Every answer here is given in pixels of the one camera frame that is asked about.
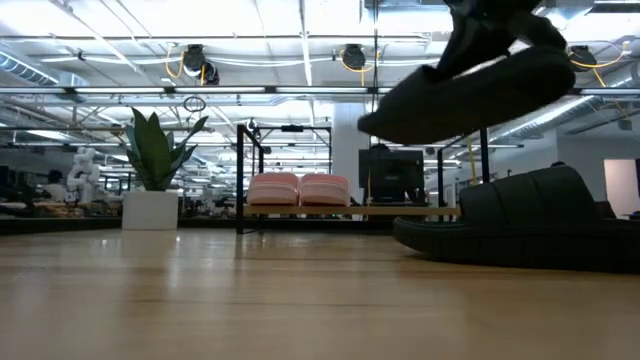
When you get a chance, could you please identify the black rig table frame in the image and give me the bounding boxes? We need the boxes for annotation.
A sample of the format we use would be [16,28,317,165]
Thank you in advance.
[0,217,396,236]

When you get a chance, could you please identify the black background workstation frame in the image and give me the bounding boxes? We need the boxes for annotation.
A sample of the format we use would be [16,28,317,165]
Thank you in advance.
[252,124,334,176]

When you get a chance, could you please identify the black foam slide sandal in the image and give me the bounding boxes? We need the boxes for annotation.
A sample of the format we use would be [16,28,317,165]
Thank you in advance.
[357,43,577,146]
[392,164,640,275]

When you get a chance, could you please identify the long ceiling light strip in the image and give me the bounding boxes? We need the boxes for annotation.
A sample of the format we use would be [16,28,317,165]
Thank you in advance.
[0,85,640,97]

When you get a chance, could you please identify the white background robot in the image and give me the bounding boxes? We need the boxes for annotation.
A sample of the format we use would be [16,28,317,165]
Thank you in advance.
[66,147,101,205]

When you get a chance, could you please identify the tan hanging rope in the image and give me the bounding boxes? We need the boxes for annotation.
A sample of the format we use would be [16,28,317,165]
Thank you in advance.
[467,137,477,185]

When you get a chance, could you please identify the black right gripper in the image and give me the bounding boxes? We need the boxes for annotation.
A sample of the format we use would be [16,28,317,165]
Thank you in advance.
[437,0,569,79]

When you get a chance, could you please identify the person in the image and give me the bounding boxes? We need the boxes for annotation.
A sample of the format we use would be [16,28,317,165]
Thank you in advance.
[42,169,67,202]

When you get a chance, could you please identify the green snake plant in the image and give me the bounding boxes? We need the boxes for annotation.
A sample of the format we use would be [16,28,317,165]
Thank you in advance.
[124,107,210,192]

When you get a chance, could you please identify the pink foam slide sandal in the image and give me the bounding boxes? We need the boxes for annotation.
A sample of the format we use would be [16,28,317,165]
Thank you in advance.
[246,172,301,207]
[298,173,351,207]

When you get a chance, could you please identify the black monitor screen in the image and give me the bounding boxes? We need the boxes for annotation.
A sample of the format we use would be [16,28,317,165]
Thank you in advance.
[358,147,426,204]

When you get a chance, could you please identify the black frame wooden shelf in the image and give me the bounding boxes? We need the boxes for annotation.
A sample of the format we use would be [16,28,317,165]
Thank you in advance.
[235,123,490,235]

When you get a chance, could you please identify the black hanging cable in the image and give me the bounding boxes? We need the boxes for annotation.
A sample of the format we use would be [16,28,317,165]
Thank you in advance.
[372,0,380,119]

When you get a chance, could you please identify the ceiling cable reel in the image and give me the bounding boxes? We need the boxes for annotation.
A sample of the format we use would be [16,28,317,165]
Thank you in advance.
[341,43,369,71]
[181,43,221,86]
[569,44,599,69]

